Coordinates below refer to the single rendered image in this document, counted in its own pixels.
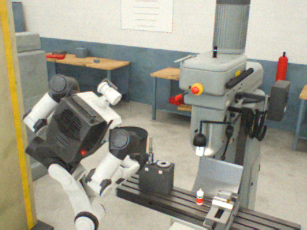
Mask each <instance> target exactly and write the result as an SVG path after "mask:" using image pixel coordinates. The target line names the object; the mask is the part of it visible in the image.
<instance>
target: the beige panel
mask: <svg viewBox="0 0 307 230"><path fill-rule="evenodd" d="M24 113H25V112H24V107H23V95H22V91H21V78H20V70H19V58H18V54H17V45H16V38H15V29H14V17H13V13H12V1H11V0H0V230H53V227H52V226H51V225H48V224H47V223H44V222H43V221H40V220H37V214H36V206H35V198H34V190H33V181H32V170H31V165H30V160H29V155H28V154H26V152H25V149H26V147H27V145H28V140H27V132H26V123H25V122H23V120H21V117H22V116H23V115H24Z"/></svg>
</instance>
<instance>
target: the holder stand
mask: <svg viewBox="0 0 307 230"><path fill-rule="evenodd" d="M174 166H175V164H174V163H169V162H168V161H160V160H157V159H153V162H147V163H146V164H145V166H143V169H142V170H141V171H139V183H138V187H139V188H142V189H145V190H150V191H152V192H158V193H163V194H166V195H168V194H169V193H170V191H171V190H172V188H173V185H174Z"/></svg>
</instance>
